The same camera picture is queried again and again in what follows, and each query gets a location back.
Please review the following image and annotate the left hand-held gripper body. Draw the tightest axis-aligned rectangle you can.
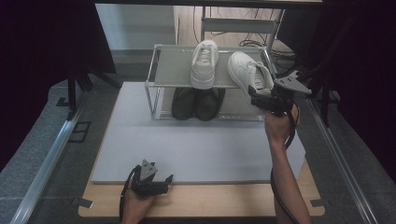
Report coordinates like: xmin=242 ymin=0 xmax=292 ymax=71
xmin=131 ymin=159 xmax=163 ymax=198

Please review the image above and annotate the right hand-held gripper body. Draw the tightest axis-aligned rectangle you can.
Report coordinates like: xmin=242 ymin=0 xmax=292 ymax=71
xmin=264 ymin=70 xmax=312 ymax=118

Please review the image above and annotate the white sneaker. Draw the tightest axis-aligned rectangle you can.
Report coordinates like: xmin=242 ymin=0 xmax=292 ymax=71
xmin=227 ymin=50 xmax=276 ymax=106
xmin=190 ymin=39 xmax=219 ymax=91

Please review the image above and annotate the black slipper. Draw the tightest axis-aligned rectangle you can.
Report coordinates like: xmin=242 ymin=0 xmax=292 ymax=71
xmin=171 ymin=87 xmax=198 ymax=121
xmin=195 ymin=88 xmax=226 ymax=122

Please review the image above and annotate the metal frame shoe rack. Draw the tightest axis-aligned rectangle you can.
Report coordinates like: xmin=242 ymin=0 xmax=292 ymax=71
xmin=144 ymin=44 xmax=283 ymax=122

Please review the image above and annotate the person's left hand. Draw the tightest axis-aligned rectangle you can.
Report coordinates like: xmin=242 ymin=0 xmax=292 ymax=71
xmin=120 ymin=189 xmax=156 ymax=221

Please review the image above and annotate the person's right hand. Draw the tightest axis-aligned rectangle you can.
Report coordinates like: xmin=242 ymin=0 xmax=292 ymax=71
xmin=263 ymin=105 xmax=302 ymax=147

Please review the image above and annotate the white power strip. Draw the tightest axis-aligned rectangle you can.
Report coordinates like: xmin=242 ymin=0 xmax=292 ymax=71
xmin=283 ymin=69 xmax=302 ymax=81

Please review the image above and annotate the pale grey foam board mat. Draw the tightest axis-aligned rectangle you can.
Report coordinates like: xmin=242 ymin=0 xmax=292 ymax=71
xmin=91 ymin=81 xmax=307 ymax=185

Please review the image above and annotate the black metal stand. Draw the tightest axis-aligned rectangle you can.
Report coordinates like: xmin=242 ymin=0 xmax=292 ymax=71
xmin=279 ymin=18 xmax=359 ymax=127
xmin=66 ymin=59 xmax=122 ymax=113

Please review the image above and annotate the black curtain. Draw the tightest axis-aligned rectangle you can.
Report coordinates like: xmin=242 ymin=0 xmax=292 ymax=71
xmin=0 ymin=0 xmax=117 ymax=175
xmin=276 ymin=0 xmax=396 ymax=185

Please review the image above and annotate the left hand-held gripper black cable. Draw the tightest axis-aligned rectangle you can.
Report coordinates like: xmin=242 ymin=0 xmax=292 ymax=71
xmin=119 ymin=165 xmax=142 ymax=222

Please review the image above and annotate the hand-held gripper black cable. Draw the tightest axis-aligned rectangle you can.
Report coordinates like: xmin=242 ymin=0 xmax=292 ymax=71
xmin=119 ymin=165 xmax=142 ymax=222
xmin=270 ymin=102 xmax=303 ymax=224

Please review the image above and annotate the bundle of black floor cables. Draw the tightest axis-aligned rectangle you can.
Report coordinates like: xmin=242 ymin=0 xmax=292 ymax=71
xmin=239 ymin=7 xmax=297 ymax=63

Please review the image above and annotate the white metal desk frame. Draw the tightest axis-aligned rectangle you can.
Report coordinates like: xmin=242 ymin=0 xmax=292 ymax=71
xmin=200 ymin=6 xmax=286 ymax=50

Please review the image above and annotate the right hand-held gripper black cable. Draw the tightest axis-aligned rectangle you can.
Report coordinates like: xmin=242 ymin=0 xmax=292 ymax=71
xmin=270 ymin=102 xmax=303 ymax=224

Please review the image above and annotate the aluminium rail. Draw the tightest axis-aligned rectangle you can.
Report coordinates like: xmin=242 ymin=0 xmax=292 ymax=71
xmin=9 ymin=92 xmax=90 ymax=224
xmin=306 ymin=97 xmax=380 ymax=224

